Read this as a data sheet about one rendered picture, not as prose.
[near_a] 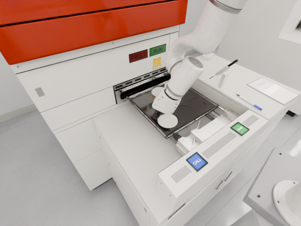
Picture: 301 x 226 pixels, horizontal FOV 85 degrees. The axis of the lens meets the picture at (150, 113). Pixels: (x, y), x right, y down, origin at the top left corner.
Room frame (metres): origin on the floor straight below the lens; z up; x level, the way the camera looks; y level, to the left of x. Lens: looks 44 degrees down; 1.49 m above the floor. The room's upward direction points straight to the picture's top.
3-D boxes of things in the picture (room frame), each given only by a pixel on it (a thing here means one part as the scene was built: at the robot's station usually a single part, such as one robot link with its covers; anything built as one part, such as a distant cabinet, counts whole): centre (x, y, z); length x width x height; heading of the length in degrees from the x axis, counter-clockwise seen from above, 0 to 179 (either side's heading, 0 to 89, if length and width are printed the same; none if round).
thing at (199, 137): (0.46, -0.22, 0.89); 0.08 x 0.03 x 0.03; 36
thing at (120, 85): (0.88, 0.02, 0.96); 0.44 x 0.01 x 0.02; 126
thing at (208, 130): (0.51, -0.28, 0.87); 0.36 x 0.08 x 0.03; 126
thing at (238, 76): (0.86, -0.49, 0.89); 0.62 x 0.35 x 0.14; 36
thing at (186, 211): (0.67, -0.24, 0.41); 0.97 x 0.64 x 0.82; 126
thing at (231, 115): (0.60, -0.42, 0.89); 0.08 x 0.03 x 0.03; 36
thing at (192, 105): (0.71, -0.11, 0.90); 0.34 x 0.34 x 0.01; 36
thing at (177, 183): (0.38, -0.27, 0.89); 0.55 x 0.09 x 0.14; 126
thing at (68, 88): (0.78, 0.17, 1.02); 0.82 x 0.03 x 0.40; 126
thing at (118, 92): (0.87, 0.02, 0.89); 0.44 x 0.02 x 0.10; 126
